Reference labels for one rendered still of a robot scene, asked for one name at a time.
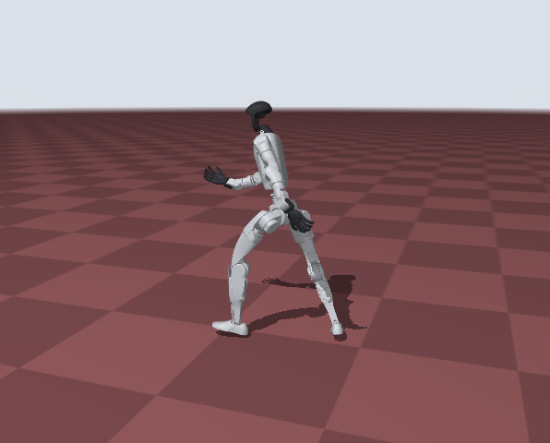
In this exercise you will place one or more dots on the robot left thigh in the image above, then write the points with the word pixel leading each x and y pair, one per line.
pixel 252 235

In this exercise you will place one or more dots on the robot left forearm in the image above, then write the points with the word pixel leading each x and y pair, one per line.
pixel 277 184

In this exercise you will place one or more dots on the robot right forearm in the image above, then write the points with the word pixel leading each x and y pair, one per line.
pixel 241 183

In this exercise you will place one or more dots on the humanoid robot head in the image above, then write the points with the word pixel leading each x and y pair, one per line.
pixel 258 110

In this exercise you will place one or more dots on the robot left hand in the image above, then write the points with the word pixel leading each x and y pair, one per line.
pixel 295 217

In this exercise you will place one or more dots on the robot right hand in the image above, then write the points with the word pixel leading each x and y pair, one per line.
pixel 218 178

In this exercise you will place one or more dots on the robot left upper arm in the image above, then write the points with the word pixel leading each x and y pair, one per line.
pixel 263 146

